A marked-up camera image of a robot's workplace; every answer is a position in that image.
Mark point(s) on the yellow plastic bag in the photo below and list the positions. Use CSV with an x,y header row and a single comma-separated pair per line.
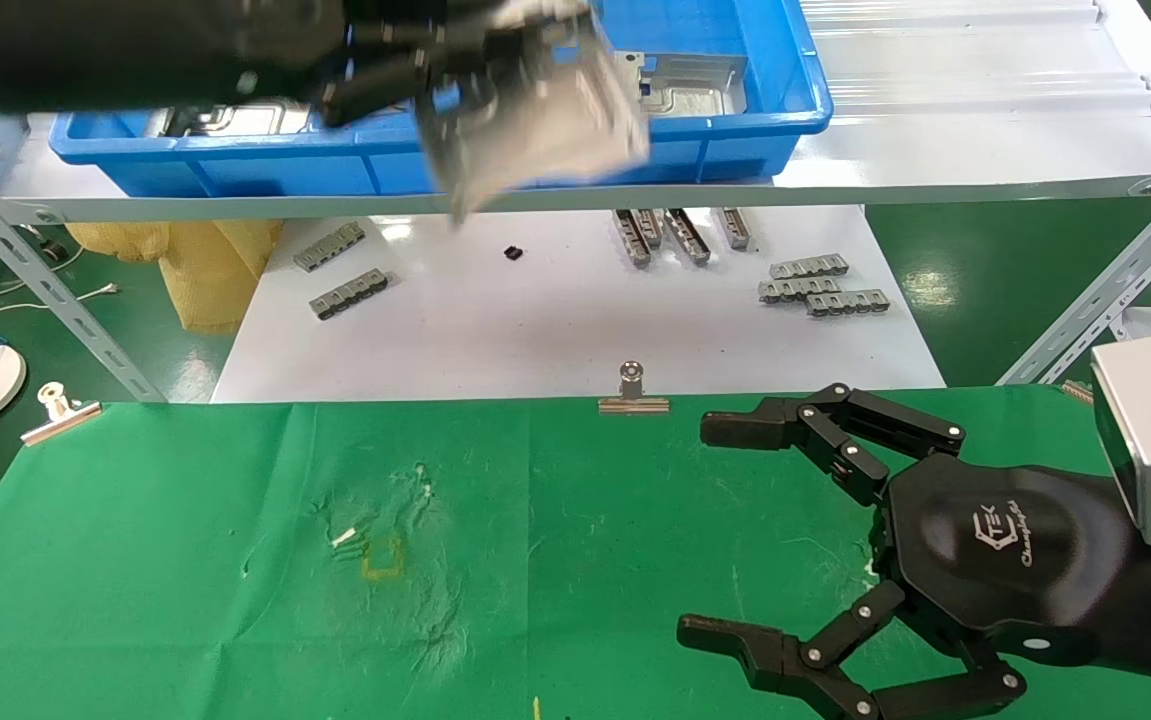
x,y
205,275

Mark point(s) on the perforated steel shelf leg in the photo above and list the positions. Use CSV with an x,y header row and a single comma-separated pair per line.
x,y
1105,290
35,280

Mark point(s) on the stamped sheet metal part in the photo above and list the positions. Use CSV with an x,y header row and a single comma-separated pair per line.
x,y
705,95
535,120
235,120

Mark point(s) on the small white scrap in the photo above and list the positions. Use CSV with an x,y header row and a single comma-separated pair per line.
x,y
343,539

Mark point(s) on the grey metal connector strip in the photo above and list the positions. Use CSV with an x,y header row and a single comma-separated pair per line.
x,y
795,290
687,237
847,303
631,240
649,227
808,267
329,247
736,229
349,295

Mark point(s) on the green table mat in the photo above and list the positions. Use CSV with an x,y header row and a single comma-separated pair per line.
x,y
335,600

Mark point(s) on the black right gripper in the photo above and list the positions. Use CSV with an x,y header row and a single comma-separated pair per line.
x,y
1005,545

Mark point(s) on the white metal shelf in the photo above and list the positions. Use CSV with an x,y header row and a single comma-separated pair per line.
x,y
935,165

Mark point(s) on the corrugated clear plastic sheet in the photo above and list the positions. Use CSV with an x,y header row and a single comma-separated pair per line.
x,y
975,60

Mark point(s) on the blue plastic bin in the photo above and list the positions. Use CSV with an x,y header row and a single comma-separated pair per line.
x,y
715,150

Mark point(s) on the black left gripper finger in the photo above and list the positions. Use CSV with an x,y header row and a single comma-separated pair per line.
x,y
435,38

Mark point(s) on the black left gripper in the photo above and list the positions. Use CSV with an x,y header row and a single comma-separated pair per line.
x,y
135,45

